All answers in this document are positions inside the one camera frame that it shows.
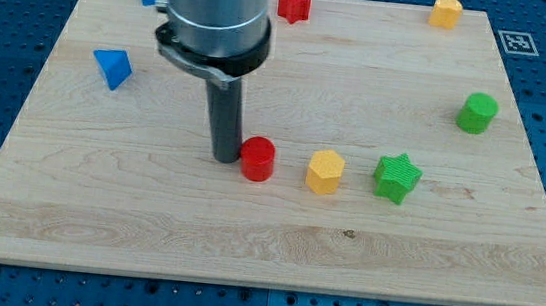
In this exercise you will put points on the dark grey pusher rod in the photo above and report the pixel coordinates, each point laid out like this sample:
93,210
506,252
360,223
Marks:
225,116

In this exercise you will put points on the black flange mount plate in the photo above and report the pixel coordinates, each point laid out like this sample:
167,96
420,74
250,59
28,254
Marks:
222,72

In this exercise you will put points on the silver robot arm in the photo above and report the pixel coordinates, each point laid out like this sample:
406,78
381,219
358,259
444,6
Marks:
218,41

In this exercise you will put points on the blue triangle block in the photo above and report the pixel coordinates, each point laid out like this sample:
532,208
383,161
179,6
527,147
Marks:
114,65

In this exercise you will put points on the wooden board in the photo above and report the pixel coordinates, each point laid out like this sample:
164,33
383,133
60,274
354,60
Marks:
123,181

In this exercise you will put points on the red cylinder block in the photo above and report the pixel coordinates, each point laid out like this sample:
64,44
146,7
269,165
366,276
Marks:
257,158

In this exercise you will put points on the red star block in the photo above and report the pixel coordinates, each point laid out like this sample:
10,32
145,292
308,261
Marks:
294,10

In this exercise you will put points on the yellow hexagon block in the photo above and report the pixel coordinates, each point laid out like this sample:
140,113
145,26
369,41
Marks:
325,171

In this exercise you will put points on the green star block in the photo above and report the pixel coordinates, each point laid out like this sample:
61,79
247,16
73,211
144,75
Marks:
395,177

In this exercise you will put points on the yellow pentagon block top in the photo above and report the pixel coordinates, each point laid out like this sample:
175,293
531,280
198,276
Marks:
445,13

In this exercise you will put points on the green cylinder block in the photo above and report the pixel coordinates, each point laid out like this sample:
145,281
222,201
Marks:
477,113

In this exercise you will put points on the white fiducial marker tag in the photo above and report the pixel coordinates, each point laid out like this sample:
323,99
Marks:
518,43

